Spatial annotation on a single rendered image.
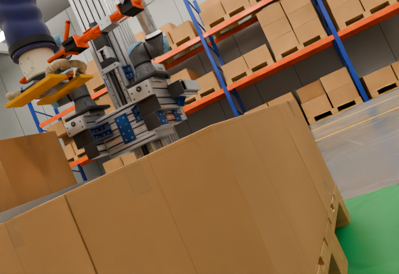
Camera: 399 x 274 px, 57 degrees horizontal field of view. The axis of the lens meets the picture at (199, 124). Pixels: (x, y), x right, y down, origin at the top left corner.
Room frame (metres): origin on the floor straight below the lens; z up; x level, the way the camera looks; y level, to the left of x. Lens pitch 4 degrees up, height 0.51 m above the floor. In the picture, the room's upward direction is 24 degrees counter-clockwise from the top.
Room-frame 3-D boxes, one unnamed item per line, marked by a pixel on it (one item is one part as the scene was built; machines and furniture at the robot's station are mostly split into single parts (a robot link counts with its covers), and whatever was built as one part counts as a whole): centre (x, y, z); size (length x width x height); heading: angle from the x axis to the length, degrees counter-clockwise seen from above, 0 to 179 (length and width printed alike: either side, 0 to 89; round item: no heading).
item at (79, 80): (1.92, 0.57, 1.10); 0.34 x 0.10 x 0.05; 66
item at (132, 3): (1.58, 0.07, 1.20); 0.08 x 0.07 x 0.05; 66
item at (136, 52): (2.28, 0.17, 1.20); 0.13 x 0.12 x 0.14; 86
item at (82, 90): (2.44, 0.65, 1.20); 0.13 x 0.12 x 0.14; 95
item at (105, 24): (1.64, 0.19, 1.19); 0.07 x 0.07 x 0.04; 66
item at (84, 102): (2.44, 0.64, 1.09); 0.15 x 0.15 x 0.10
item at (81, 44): (1.73, 0.39, 1.20); 0.10 x 0.08 x 0.06; 156
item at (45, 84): (1.74, 0.65, 1.10); 0.34 x 0.10 x 0.05; 66
